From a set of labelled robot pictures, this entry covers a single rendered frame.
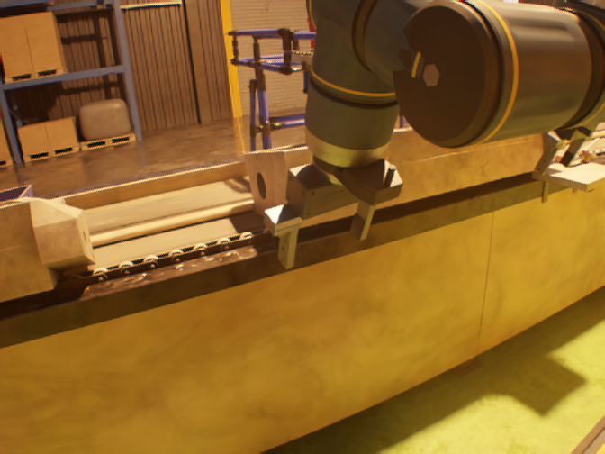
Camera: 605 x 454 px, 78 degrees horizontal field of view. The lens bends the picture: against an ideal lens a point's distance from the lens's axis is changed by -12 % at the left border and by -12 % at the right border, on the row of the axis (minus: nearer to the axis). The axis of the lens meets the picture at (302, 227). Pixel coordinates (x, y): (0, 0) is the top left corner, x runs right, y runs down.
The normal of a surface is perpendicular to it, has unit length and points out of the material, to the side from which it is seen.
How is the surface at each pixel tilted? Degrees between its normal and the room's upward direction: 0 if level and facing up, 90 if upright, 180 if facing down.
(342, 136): 108
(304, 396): 90
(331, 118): 103
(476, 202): 90
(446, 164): 80
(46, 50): 90
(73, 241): 71
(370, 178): 24
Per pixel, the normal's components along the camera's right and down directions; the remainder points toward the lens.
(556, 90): 0.44, 0.48
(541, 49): 0.39, -0.01
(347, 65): -0.42, 0.59
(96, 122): 0.40, 0.28
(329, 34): -0.78, 0.37
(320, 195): 0.52, 0.63
